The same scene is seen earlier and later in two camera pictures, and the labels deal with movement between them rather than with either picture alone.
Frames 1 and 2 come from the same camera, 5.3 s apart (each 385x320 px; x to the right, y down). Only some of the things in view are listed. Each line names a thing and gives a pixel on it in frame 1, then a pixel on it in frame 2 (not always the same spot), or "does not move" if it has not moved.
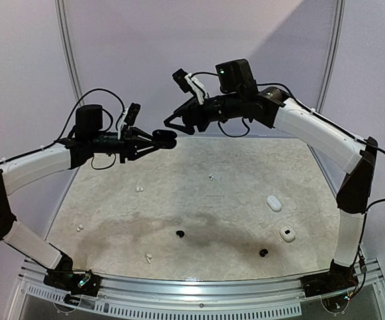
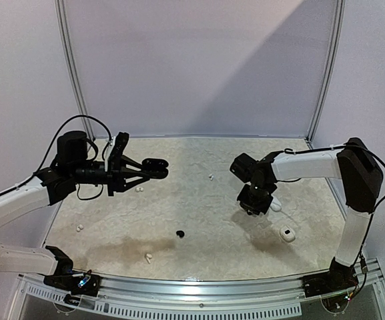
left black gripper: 129,144 → 118,180
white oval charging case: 275,205 does not move
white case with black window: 287,234 does not move
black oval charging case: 164,139 → 155,168
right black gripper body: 197,114 → 254,205
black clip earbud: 181,233 does not move
